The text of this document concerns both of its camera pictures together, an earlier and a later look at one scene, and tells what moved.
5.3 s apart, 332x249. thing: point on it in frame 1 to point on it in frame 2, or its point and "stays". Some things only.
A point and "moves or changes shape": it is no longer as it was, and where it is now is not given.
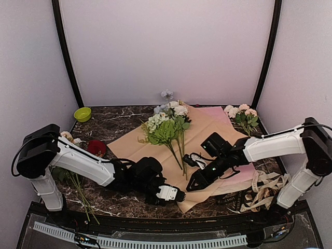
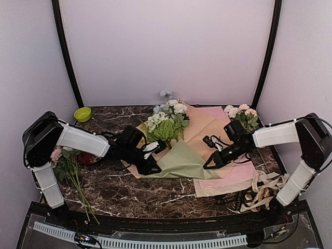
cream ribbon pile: [265, 186] stays
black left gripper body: [140, 186] to [129, 155]
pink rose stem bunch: [63, 175] stays
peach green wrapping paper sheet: [133, 148] moves or changes shape
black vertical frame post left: [56, 6] stays
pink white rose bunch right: [245, 116] stays
